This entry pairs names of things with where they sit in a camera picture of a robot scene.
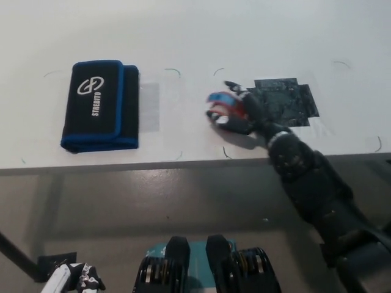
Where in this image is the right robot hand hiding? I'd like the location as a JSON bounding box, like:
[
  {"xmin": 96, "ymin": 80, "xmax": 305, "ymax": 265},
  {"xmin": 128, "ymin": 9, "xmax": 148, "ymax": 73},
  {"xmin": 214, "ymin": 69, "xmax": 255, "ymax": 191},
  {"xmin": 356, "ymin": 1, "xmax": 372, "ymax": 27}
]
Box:
[{"xmin": 205, "ymin": 80, "xmax": 294, "ymax": 145}]

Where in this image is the black floor tape patch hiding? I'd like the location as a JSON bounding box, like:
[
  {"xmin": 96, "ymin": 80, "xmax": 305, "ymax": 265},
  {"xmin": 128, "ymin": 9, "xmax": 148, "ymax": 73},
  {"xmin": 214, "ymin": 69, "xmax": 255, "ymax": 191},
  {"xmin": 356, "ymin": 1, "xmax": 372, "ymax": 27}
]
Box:
[{"xmin": 36, "ymin": 251, "xmax": 78, "ymax": 282}]

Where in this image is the clear tape patch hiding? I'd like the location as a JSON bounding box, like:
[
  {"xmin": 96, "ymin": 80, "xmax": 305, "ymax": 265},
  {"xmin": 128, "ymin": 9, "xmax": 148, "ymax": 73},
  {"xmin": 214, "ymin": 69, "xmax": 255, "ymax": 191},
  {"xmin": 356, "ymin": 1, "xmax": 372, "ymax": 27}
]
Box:
[{"xmin": 139, "ymin": 80, "xmax": 161, "ymax": 133}]

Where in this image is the red tape dispenser blue label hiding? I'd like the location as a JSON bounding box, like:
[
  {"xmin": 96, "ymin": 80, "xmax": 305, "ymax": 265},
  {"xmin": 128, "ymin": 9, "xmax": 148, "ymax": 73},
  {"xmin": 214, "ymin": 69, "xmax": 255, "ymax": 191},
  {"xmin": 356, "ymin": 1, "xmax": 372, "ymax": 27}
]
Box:
[{"xmin": 207, "ymin": 90, "xmax": 246, "ymax": 119}]

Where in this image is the black table leg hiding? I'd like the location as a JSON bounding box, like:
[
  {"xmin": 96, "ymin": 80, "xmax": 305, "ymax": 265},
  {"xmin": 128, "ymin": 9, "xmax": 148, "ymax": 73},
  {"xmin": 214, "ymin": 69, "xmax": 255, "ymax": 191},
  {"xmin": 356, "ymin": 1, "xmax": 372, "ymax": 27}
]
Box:
[{"xmin": 0, "ymin": 230, "xmax": 44, "ymax": 282}]

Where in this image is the black blue Strebito notebook pouch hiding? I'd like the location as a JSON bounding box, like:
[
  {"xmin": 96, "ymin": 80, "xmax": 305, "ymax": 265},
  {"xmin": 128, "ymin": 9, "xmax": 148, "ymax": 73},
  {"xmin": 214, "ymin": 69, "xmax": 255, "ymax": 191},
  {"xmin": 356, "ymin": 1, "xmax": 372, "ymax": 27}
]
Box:
[{"xmin": 59, "ymin": 59, "xmax": 141, "ymax": 154}]

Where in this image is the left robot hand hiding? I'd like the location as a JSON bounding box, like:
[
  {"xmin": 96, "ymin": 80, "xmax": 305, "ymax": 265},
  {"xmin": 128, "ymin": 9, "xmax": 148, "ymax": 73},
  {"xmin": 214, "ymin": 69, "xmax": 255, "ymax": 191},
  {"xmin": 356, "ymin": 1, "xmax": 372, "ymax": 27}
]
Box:
[{"xmin": 45, "ymin": 261, "xmax": 107, "ymax": 293}]

